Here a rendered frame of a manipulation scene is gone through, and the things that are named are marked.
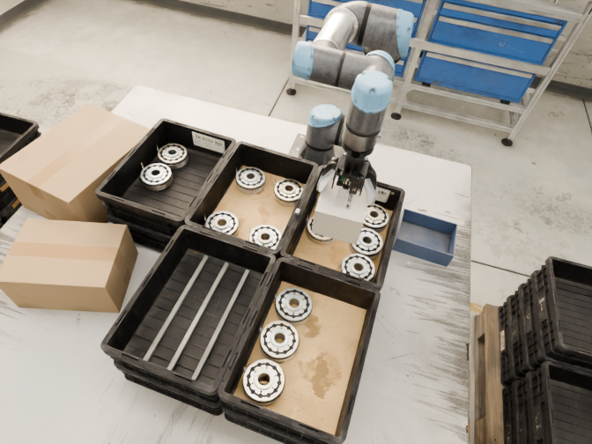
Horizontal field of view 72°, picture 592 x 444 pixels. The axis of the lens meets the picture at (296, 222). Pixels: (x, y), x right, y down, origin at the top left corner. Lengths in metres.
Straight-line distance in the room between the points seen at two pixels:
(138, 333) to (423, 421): 0.81
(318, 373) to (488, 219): 1.91
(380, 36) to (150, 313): 0.99
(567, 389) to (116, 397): 1.57
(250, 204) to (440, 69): 2.01
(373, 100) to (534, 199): 2.37
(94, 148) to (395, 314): 1.15
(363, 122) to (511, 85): 2.39
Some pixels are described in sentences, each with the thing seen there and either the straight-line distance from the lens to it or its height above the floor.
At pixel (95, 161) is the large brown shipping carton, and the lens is 1.53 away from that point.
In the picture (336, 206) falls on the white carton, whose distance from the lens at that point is 1.01.
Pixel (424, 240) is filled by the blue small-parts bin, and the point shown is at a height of 0.70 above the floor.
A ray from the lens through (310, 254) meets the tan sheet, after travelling 1.29.
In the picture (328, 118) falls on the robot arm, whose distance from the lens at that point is 1.52.
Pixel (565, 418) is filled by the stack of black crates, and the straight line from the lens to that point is 1.90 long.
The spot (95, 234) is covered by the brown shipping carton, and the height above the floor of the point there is 0.86.
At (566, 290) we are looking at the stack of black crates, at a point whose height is 0.49.
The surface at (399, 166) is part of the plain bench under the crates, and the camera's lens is 1.82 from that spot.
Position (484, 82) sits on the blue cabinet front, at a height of 0.42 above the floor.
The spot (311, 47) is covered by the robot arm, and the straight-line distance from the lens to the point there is 0.94.
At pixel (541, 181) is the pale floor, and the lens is 3.26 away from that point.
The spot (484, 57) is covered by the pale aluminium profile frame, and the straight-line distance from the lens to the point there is 3.02.
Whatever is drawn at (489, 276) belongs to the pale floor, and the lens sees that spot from 2.54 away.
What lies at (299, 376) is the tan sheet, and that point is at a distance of 1.12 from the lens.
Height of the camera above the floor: 1.89
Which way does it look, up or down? 52 degrees down
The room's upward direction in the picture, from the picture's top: 7 degrees clockwise
